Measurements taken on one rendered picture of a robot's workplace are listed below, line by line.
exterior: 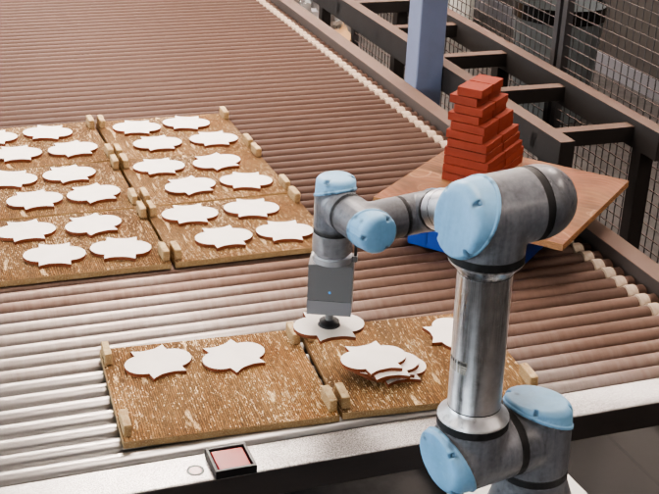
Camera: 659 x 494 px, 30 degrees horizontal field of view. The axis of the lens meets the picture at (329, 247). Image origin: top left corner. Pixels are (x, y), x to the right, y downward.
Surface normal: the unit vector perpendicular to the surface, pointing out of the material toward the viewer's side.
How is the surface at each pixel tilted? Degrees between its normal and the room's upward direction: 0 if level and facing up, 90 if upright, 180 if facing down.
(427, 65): 90
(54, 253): 0
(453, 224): 83
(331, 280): 90
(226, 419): 0
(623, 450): 0
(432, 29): 90
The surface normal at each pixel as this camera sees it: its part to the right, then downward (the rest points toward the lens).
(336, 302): -0.07, 0.41
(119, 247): 0.04, -0.91
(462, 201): -0.86, 0.07
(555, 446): 0.50, 0.34
